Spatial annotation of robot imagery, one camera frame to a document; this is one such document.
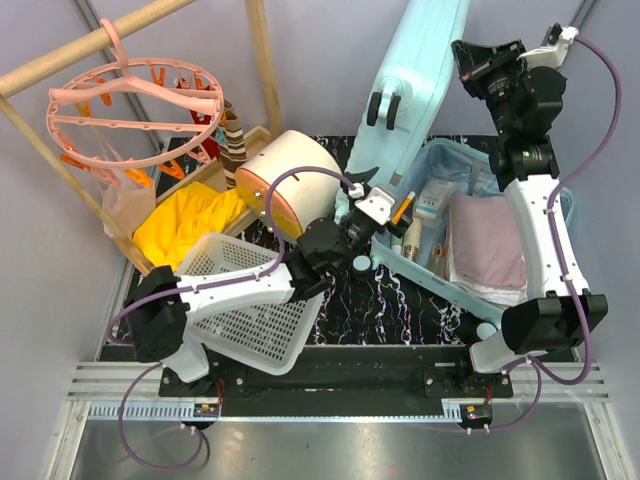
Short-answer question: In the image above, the orange capped tube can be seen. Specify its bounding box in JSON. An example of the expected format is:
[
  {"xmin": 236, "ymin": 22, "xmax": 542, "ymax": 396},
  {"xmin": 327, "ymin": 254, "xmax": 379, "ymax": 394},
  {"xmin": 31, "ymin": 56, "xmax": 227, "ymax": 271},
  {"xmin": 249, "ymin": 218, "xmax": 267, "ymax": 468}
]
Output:
[{"xmin": 392, "ymin": 190, "xmax": 416, "ymax": 225}]

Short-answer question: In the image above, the pink toy washing machine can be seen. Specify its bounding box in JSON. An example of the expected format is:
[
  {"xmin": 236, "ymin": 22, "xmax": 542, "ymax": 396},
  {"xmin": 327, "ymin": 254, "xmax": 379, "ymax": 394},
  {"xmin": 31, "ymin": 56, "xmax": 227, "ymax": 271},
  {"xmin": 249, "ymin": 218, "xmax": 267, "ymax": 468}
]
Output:
[{"xmin": 235, "ymin": 130, "xmax": 340, "ymax": 242}]

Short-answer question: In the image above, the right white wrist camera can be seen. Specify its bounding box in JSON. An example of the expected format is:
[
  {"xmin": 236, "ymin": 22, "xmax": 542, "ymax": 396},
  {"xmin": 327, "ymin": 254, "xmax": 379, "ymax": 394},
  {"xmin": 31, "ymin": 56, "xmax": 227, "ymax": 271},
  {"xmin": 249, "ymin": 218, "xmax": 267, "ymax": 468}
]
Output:
[{"xmin": 518, "ymin": 23, "xmax": 579, "ymax": 69}]

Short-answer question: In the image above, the wooden clothes rack frame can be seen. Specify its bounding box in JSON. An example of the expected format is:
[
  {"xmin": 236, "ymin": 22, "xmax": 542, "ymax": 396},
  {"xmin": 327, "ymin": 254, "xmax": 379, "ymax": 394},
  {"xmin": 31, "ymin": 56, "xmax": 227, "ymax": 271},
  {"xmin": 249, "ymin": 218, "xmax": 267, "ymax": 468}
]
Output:
[{"xmin": 1, "ymin": 1, "xmax": 284, "ymax": 275}]

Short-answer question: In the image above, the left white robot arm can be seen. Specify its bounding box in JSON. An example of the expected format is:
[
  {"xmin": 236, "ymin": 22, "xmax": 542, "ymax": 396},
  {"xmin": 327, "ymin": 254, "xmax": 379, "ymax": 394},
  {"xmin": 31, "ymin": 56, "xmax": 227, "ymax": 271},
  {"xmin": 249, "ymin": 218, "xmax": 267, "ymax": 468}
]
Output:
[{"xmin": 120, "ymin": 167, "xmax": 416, "ymax": 396}]

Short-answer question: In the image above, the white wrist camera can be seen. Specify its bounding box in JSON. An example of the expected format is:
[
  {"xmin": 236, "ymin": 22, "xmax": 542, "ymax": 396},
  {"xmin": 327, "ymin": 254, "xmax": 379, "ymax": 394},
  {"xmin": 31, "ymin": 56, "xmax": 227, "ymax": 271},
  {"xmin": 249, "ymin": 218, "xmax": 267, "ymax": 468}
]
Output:
[
  {"xmin": 355, "ymin": 186, "xmax": 396, "ymax": 226},
  {"xmin": 518, "ymin": 23, "xmax": 579, "ymax": 69}
]

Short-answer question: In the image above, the pink round clip hanger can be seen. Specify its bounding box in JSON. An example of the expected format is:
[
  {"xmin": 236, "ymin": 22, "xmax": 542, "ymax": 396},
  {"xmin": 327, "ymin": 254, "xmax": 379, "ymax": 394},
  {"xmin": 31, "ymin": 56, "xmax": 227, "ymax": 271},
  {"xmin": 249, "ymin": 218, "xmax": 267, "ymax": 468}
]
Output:
[{"xmin": 46, "ymin": 18, "xmax": 225, "ymax": 176}]

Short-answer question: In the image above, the folded mauve towel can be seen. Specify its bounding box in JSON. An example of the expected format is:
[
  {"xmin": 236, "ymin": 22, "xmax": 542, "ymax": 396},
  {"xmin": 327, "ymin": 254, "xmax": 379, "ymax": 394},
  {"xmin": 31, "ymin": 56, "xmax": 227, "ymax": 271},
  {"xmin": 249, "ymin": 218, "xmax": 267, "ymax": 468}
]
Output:
[{"xmin": 448, "ymin": 193, "xmax": 526, "ymax": 292}]

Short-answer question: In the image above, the white cosmetic box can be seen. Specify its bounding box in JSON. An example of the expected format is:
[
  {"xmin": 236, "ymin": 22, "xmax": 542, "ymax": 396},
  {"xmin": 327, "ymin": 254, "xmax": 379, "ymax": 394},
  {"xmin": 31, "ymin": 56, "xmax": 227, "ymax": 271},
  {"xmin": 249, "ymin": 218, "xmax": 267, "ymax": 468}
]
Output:
[{"xmin": 414, "ymin": 178, "xmax": 458, "ymax": 228}]

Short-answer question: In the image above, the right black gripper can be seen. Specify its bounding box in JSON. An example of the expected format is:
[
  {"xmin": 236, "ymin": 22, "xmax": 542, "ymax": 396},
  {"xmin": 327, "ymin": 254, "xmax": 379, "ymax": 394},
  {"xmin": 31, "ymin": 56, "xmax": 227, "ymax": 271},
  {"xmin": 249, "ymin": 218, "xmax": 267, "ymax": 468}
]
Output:
[{"xmin": 452, "ymin": 40, "xmax": 531, "ymax": 137}]

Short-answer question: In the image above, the light blue ribbed suitcase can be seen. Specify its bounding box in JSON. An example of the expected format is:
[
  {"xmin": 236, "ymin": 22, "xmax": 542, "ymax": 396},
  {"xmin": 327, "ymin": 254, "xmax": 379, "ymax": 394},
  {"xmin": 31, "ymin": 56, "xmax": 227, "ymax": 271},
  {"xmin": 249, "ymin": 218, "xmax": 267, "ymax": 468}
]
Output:
[{"xmin": 332, "ymin": 0, "xmax": 577, "ymax": 343}]

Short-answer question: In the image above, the cream cosmetic bottle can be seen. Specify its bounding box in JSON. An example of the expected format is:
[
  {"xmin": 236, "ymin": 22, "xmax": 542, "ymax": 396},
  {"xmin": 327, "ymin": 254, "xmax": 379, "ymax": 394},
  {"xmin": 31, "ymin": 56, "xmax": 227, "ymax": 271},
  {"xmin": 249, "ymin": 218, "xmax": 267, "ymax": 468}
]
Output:
[{"xmin": 402, "ymin": 218, "xmax": 423, "ymax": 261}]

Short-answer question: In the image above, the yellow cloth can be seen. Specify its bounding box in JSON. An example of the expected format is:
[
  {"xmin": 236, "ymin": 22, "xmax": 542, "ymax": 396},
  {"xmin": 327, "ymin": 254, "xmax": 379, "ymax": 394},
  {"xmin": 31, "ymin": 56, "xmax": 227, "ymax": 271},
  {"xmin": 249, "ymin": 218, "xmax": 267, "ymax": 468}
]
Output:
[{"xmin": 133, "ymin": 182, "xmax": 247, "ymax": 271}]

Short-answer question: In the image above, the translucent plastic bag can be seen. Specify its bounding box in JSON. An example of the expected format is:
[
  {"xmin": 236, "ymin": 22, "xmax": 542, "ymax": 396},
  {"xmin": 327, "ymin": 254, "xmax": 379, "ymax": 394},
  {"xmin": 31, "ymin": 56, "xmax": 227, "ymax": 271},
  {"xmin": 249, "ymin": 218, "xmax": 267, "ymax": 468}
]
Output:
[{"xmin": 100, "ymin": 168, "xmax": 156, "ymax": 238}]

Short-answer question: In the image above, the red hanging sock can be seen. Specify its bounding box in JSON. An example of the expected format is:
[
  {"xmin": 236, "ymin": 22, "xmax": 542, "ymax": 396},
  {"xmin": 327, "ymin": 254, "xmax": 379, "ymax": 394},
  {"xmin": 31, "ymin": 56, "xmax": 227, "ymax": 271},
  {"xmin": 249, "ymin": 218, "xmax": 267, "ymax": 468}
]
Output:
[{"xmin": 175, "ymin": 74, "xmax": 220, "ymax": 164}]

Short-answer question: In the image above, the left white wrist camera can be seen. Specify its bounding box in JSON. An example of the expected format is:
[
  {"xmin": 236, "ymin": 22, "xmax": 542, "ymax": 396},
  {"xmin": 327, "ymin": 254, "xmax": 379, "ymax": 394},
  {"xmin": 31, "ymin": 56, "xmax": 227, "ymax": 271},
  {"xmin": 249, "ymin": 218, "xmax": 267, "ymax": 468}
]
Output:
[{"xmin": 355, "ymin": 186, "xmax": 396, "ymax": 226}]

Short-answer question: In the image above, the small clear glass bottle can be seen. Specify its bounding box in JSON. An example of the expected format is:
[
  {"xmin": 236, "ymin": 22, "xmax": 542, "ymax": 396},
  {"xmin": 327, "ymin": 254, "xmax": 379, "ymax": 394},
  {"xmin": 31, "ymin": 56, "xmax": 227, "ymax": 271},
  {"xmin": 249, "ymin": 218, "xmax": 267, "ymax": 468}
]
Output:
[{"xmin": 427, "ymin": 243, "xmax": 447, "ymax": 277}]

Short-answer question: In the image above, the black marble pattern mat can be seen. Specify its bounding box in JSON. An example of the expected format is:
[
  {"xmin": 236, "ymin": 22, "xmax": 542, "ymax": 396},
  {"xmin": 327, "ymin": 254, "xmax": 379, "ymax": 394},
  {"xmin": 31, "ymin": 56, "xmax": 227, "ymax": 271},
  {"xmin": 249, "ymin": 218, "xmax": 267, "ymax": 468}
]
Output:
[{"xmin": 102, "ymin": 134, "xmax": 576, "ymax": 347}]

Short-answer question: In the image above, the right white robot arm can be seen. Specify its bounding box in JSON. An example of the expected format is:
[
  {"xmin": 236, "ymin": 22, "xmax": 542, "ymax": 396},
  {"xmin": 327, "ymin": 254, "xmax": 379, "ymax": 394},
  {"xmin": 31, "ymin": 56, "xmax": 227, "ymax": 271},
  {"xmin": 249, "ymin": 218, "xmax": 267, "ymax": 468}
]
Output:
[{"xmin": 451, "ymin": 25, "xmax": 608, "ymax": 397}]

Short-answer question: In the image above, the brown striped sock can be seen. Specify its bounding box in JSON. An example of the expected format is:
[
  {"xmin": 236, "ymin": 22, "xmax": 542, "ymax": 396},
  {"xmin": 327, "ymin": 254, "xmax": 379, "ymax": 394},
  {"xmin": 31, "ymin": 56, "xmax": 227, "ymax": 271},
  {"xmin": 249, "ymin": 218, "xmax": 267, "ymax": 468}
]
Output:
[{"xmin": 219, "ymin": 100, "xmax": 247, "ymax": 190}]

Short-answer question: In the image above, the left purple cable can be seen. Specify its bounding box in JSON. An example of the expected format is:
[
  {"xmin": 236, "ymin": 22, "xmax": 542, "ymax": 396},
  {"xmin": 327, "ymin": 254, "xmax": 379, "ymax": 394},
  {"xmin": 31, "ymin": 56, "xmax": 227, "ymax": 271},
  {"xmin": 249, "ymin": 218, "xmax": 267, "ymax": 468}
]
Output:
[{"xmin": 104, "ymin": 168, "xmax": 363, "ymax": 472}]

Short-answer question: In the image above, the white perforated plastic basket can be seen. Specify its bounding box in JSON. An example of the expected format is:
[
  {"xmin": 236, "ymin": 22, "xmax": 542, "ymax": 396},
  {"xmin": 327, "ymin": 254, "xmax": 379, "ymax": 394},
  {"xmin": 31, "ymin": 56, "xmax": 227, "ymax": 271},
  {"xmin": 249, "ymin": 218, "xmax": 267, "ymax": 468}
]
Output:
[{"xmin": 166, "ymin": 233, "xmax": 324, "ymax": 381}]

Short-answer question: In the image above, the aluminium rail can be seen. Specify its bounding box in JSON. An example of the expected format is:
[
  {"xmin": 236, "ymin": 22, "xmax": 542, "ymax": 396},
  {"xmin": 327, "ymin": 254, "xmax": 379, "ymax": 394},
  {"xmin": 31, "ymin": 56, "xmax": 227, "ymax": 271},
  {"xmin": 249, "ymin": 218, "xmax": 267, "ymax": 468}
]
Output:
[{"xmin": 67, "ymin": 362, "xmax": 610, "ymax": 403}]

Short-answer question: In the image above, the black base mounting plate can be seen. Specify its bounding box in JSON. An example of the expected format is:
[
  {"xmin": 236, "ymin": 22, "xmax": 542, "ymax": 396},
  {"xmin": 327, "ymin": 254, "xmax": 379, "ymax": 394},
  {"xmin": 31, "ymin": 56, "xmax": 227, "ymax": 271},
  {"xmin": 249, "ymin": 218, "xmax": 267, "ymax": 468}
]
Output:
[{"xmin": 159, "ymin": 345, "xmax": 513, "ymax": 419}]

